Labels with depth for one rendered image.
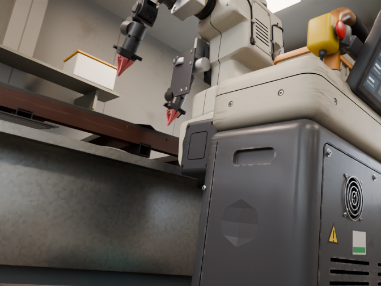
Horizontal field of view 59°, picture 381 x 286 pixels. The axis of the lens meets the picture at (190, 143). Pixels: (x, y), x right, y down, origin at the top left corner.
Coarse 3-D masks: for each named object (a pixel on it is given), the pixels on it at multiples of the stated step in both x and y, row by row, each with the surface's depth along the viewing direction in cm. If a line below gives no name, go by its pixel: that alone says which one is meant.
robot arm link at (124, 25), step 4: (136, 4) 121; (140, 4) 121; (132, 8) 123; (136, 8) 121; (132, 12) 123; (136, 12) 121; (132, 16) 123; (136, 16) 121; (156, 16) 126; (128, 20) 130; (132, 20) 127; (136, 20) 128; (140, 20) 123; (144, 20) 124; (124, 24) 129; (128, 24) 127; (144, 24) 128; (148, 24) 125; (152, 24) 126; (120, 28) 131; (124, 28) 128; (128, 28) 127; (124, 32) 129
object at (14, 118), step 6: (0, 114) 96; (6, 114) 96; (12, 114) 97; (6, 120) 96; (12, 120) 97; (18, 120) 98; (24, 120) 99; (30, 120) 100; (36, 120) 100; (30, 126) 99; (36, 126) 101; (42, 126) 101; (48, 126) 102; (54, 126) 103
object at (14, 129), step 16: (0, 128) 88; (16, 128) 91; (32, 128) 93; (16, 144) 108; (32, 144) 111; (48, 144) 112; (64, 144) 97; (80, 144) 100; (96, 160) 122; (112, 160) 124; (128, 160) 108; (144, 160) 111; (160, 176) 136; (176, 176) 140
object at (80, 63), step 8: (72, 56) 373; (80, 56) 361; (88, 56) 368; (64, 64) 387; (72, 64) 364; (80, 64) 360; (88, 64) 367; (96, 64) 373; (104, 64) 381; (72, 72) 357; (80, 72) 359; (88, 72) 366; (96, 72) 372; (104, 72) 378; (112, 72) 385; (88, 80) 366; (96, 80) 371; (104, 80) 377; (112, 80) 384; (112, 88) 383
